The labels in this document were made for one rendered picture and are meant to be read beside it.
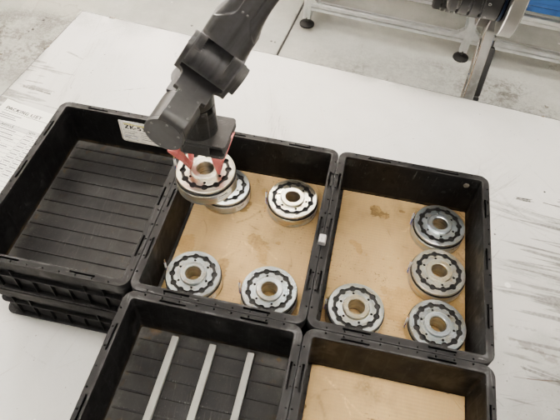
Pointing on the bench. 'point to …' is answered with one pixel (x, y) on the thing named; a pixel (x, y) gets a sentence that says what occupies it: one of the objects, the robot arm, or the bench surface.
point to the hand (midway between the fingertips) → (205, 165)
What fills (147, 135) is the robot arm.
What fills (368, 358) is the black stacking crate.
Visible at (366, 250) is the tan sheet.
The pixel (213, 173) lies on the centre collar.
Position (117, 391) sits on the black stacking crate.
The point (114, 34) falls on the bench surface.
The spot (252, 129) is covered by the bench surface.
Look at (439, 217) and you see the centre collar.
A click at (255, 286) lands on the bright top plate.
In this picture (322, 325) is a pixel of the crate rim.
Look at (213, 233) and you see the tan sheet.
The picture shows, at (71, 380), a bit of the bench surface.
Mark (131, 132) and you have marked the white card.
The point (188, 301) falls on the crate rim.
